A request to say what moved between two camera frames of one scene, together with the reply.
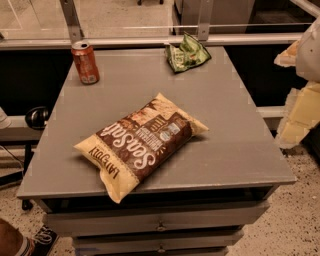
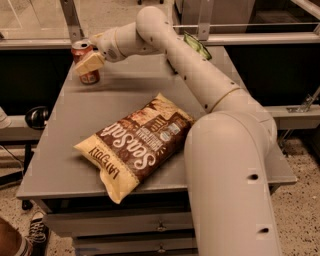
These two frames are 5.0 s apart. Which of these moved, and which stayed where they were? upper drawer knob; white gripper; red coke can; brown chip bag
Moved: white gripper
Stayed: red coke can; brown chip bag; upper drawer knob
